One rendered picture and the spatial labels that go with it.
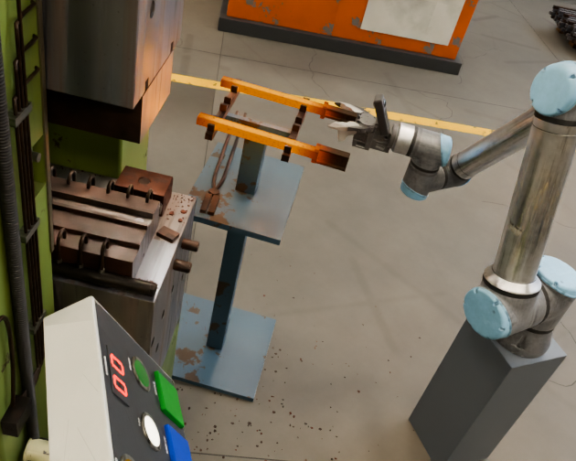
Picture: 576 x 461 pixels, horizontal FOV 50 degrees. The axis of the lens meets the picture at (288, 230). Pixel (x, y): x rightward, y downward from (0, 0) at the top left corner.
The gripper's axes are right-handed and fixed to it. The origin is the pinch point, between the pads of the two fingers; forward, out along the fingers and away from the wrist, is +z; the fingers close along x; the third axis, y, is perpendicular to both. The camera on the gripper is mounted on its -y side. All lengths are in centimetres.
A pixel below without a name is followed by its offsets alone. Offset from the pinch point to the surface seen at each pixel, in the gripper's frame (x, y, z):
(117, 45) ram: -82, -44, 32
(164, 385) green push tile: -106, 0, 13
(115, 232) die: -71, 4, 36
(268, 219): -24.0, 26.3, 8.9
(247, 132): -25.3, -0.8, 19.5
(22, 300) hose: -101, -3, 40
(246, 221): -28.1, 26.3, 14.6
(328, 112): -0.6, 0.1, 0.8
